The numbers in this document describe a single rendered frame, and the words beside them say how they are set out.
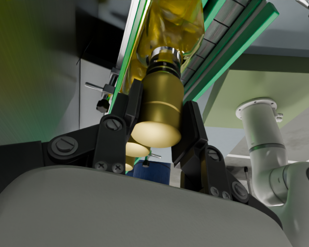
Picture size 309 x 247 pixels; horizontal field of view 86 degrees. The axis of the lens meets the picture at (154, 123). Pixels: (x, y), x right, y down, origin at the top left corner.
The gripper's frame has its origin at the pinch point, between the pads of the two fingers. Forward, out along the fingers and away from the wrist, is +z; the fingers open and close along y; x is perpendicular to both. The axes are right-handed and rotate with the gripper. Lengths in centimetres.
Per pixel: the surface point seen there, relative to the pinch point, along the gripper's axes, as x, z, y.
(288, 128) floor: -59, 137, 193
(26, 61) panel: -3.9, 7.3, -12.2
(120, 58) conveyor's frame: -11.0, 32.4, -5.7
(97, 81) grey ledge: -21.1, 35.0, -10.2
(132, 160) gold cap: -9.9, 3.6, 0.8
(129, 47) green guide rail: -3.7, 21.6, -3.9
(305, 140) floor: -67, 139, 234
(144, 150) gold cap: -4.8, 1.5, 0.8
